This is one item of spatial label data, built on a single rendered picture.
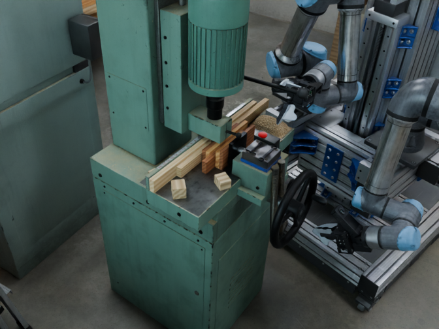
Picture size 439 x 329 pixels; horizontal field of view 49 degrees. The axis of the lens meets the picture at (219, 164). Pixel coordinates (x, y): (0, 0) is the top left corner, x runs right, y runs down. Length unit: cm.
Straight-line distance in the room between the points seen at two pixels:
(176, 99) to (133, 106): 18
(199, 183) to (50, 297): 115
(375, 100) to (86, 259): 158
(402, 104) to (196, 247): 81
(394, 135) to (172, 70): 71
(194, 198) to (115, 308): 99
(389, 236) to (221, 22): 82
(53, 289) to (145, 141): 102
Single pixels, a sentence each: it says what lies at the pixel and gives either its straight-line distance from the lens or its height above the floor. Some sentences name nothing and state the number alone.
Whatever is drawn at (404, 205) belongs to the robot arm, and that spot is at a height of 87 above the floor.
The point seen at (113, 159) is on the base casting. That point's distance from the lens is 184.
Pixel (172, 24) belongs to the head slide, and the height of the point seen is 135.
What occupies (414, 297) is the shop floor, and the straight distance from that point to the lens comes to 260.
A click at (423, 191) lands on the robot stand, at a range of 285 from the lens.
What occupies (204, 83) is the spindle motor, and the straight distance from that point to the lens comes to 147.
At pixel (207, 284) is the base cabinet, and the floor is 48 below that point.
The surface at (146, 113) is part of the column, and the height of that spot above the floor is 102.
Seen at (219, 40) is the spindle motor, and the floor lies 135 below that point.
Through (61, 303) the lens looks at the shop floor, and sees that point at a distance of 243.
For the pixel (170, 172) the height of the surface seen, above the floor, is 93.
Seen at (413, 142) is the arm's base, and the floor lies 86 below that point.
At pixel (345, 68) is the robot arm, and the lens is 190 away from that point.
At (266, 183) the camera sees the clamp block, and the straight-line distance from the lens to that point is 154.
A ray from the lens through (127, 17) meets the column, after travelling 155.
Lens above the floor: 193
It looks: 39 degrees down
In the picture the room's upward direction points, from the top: 3 degrees clockwise
